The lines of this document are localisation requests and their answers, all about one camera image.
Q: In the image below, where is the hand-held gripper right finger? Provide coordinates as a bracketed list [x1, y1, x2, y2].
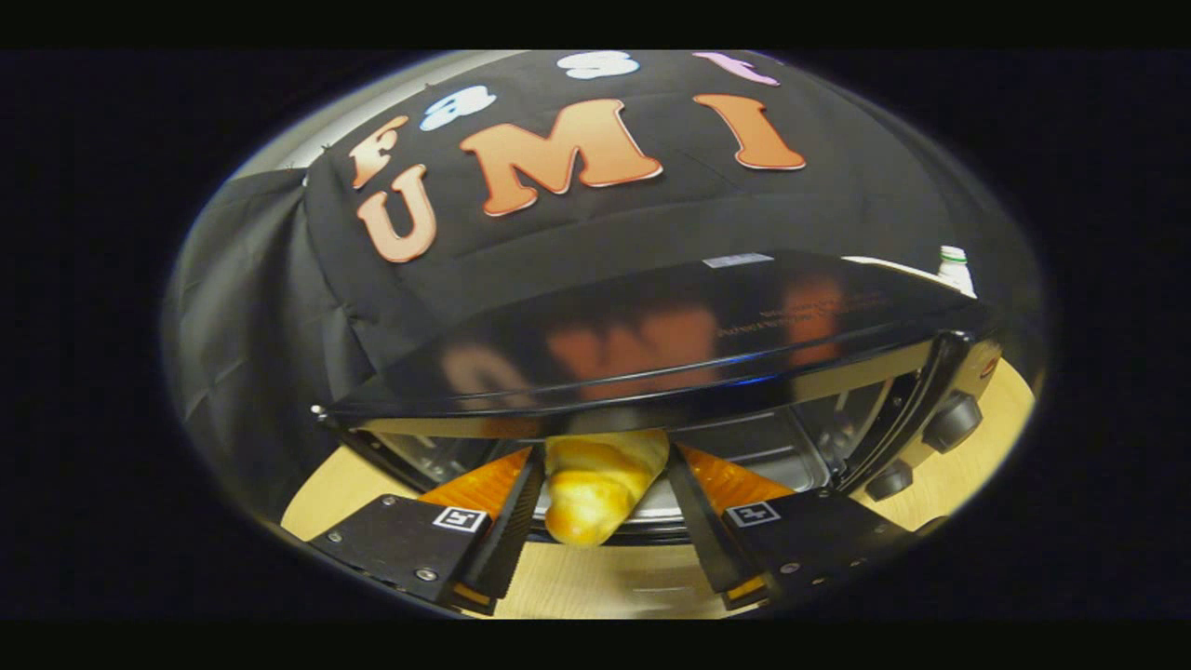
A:
[665, 445, 917, 610]

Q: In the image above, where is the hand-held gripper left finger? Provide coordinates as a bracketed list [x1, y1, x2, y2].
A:
[307, 445, 545, 615]

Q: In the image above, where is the golden bread roll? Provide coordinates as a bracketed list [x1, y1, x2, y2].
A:
[542, 428, 671, 548]

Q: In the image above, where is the black toaster oven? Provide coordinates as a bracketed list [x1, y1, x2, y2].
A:
[312, 249, 1006, 545]

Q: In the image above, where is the white boxy appliance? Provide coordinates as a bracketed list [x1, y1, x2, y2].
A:
[842, 255, 936, 280]

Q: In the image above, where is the green label water bottle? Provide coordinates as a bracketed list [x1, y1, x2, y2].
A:
[935, 245, 978, 299]

